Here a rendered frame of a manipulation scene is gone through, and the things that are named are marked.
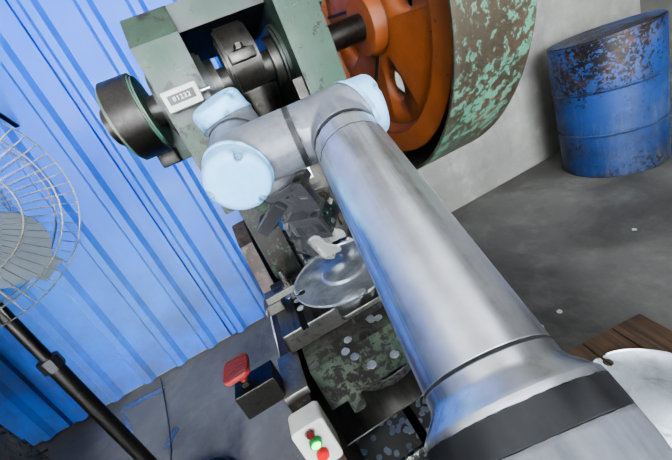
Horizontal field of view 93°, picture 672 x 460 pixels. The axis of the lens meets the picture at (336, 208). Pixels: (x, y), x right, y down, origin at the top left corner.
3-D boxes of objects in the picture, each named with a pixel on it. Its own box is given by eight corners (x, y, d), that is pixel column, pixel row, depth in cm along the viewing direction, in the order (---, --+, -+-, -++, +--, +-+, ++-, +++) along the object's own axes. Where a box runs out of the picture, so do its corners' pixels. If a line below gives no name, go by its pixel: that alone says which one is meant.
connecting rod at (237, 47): (315, 151, 79) (250, 1, 67) (269, 172, 76) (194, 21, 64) (298, 146, 98) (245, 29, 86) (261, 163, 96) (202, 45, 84)
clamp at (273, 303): (318, 289, 96) (304, 262, 93) (267, 318, 93) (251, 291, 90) (313, 281, 102) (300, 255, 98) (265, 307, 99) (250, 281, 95)
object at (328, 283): (308, 328, 70) (306, 325, 70) (287, 273, 97) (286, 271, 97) (416, 265, 75) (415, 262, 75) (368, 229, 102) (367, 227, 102)
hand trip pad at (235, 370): (263, 393, 71) (247, 370, 69) (238, 408, 70) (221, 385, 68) (260, 371, 78) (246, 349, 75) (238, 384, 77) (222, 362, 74)
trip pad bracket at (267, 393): (307, 427, 78) (272, 373, 71) (271, 450, 76) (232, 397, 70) (302, 407, 84) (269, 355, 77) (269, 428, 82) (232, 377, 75)
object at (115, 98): (197, 156, 72) (139, 55, 64) (147, 178, 70) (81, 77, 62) (205, 150, 92) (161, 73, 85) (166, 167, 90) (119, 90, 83)
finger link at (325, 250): (350, 268, 60) (326, 238, 55) (324, 270, 63) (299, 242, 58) (353, 254, 62) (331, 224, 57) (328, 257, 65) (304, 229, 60)
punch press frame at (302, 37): (489, 410, 100) (322, -98, 54) (372, 493, 92) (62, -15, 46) (379, 290, 173) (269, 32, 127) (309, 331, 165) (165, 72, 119)
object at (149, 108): (385, 56, 80) (362, -24, 74) (125, 168, 69) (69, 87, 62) (358, 65, 96) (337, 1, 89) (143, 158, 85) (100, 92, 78)
